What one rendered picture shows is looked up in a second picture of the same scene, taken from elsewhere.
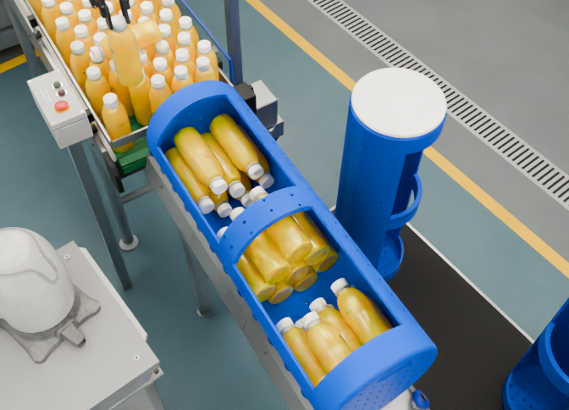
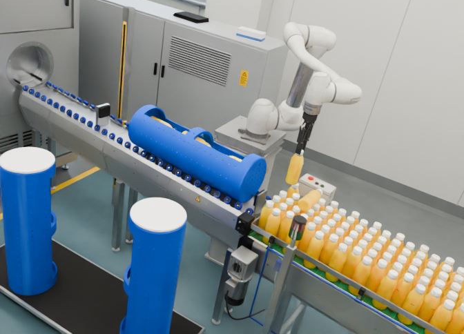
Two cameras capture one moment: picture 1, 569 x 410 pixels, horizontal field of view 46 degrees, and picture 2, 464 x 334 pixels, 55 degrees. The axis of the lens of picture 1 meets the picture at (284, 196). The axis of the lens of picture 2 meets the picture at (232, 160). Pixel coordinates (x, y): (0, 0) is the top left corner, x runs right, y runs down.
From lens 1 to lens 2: 324 cm
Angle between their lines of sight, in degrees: 94
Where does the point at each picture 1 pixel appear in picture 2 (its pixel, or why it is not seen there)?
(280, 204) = (196, 130)
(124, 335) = (228, 134)
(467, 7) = not seen: outside the picture
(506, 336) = (48, 306)
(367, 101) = (176, 210)
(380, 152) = not seen: hidden behind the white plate
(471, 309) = (70, 317)
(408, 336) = (141, 111)
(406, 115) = (152, 205)
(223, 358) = (206, 291)
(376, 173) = not seen: hidden behind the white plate
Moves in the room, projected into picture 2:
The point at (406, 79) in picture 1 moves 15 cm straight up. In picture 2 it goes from (157, 224) to (160, 198)
